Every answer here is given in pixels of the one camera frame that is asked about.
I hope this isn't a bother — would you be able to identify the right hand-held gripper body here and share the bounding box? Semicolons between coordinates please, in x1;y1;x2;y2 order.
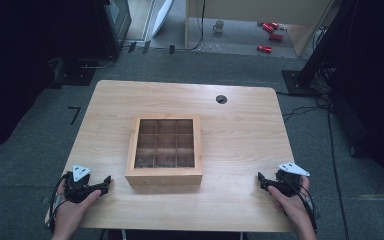
274;162;311;198

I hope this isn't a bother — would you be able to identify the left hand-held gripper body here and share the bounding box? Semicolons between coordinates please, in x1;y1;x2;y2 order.
63;163;96;204

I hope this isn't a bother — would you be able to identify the wooden box with glass lid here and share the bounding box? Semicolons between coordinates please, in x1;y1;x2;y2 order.
124;114;204;187

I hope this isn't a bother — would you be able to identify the person's right hand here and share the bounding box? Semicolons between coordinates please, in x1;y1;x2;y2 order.
267;175;314;228

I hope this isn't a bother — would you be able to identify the person's left hand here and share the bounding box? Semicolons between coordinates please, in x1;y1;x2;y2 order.
51;180;103;234

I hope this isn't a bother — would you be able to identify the black stand with base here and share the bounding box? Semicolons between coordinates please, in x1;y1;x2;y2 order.
281;0;361;98

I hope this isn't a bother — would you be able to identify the black cabinet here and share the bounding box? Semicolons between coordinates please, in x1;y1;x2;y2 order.
93;0;133;58

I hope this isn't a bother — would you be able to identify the white board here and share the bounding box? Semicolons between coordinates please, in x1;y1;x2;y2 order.
151;0;175;38

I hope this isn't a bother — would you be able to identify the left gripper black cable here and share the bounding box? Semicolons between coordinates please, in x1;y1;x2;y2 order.
44;171;72;232

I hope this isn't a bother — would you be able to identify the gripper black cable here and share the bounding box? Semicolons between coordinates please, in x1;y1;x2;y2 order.
291;181;320;234
44;171;72;232

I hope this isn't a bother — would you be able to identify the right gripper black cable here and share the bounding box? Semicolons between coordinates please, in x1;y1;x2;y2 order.
291;181;320;234

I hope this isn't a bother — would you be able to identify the black floor cable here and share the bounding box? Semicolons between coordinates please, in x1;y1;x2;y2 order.
275;63;351;240

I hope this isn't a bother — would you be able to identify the black stand base plate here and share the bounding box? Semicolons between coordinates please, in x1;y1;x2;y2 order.
48;57;100;90

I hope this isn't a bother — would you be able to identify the black hanging cable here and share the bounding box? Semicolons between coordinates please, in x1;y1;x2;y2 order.
174;0;206;52

